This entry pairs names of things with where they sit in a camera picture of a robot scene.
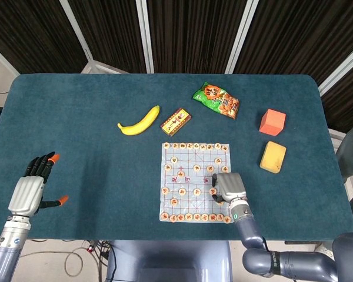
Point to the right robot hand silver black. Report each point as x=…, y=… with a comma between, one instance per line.
x=232, y=186

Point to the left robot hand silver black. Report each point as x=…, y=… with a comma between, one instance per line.
x=26, y=195

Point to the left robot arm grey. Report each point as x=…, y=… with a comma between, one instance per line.
x=9, y=249

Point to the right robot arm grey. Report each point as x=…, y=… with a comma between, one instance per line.
x=250, y=226

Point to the plastic xiangqi board sheet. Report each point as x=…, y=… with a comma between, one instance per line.
x=191, y=182

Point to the yellow sponge block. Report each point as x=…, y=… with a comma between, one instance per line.
x=273, y=157

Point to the blue felt table cloth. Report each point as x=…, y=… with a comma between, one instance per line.
x=91, y=176

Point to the orange foam cube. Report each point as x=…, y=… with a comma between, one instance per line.
x=272, y=123

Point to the yellow red card box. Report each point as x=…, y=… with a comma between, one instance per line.
x=176, y=122

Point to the green snack bag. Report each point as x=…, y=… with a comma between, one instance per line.
x=217, y=100

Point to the grey blue robot torso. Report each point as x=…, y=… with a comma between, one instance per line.
x=170, y=258

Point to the yellow banana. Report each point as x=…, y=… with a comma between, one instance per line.
x=141, y=124

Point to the white metal rack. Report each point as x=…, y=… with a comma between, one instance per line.
x=335, y=135

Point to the dark partition panel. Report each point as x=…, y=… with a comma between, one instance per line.
x=194, y=29
x=32, y=29
x=111, y=29
x=297, y=29
x=347, y=105

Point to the white partition foot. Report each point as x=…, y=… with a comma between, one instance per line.
x=100, y=68

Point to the white partition post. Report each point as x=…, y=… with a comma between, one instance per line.
x=78, y=32
x=145, y=35
x=0, y=58
x=241, y=35
x=341, y=73

